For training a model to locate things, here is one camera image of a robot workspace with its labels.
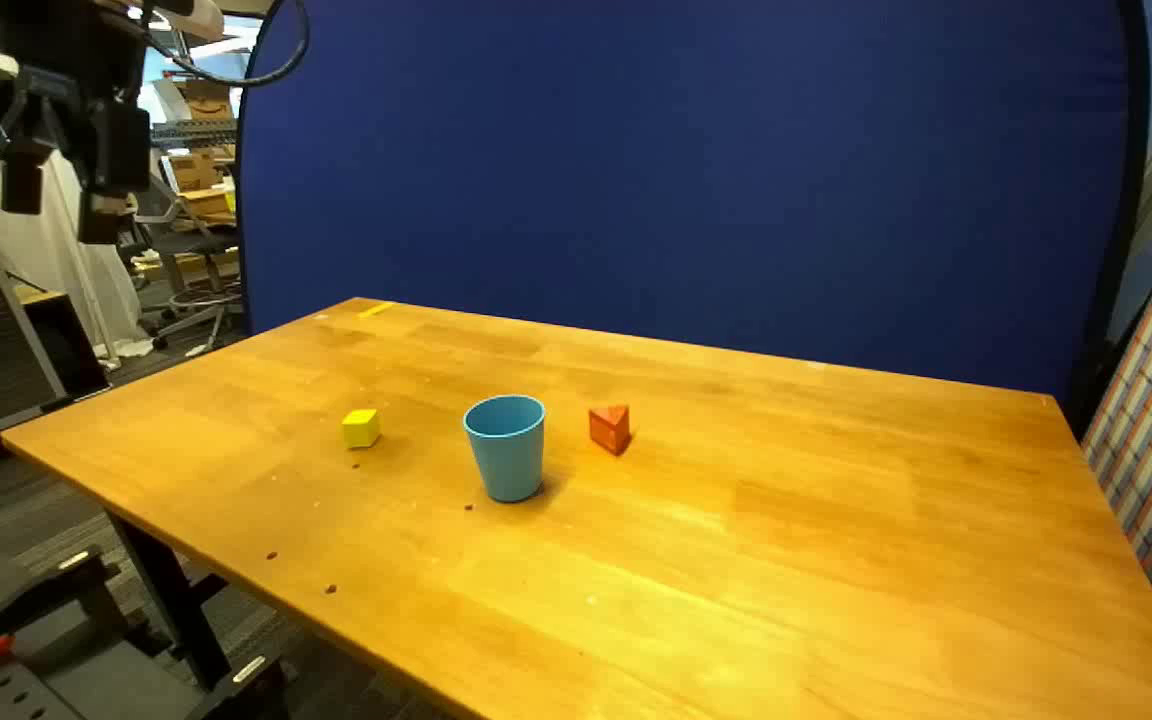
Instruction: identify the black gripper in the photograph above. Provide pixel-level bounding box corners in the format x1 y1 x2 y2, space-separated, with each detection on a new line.
0 0 155 249

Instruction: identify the yellow cube block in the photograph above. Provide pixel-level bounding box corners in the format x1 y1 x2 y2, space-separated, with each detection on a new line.
339 402 385 452

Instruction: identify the blue plastic cup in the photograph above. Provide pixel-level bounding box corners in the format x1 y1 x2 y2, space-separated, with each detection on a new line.
458 389 552 508

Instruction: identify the orange triangular block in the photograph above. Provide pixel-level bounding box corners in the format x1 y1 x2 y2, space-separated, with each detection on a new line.
585 398 634 461

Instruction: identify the white curtain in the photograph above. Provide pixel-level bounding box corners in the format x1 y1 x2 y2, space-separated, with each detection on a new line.
0 0 155 371

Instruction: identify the metal storage shelf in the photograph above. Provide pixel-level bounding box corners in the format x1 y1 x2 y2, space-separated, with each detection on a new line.
128 24 247 351

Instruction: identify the black table leg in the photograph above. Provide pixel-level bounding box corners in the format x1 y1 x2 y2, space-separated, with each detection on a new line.
107 512 234 692

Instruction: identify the black stand base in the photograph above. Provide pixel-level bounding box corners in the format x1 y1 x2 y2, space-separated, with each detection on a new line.
0 549 292 720

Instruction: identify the blue fabric backdrop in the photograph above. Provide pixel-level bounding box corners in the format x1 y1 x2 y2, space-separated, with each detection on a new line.
233 0 1152 433

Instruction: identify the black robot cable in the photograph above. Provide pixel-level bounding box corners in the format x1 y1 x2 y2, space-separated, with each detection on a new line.
146 0 316 96

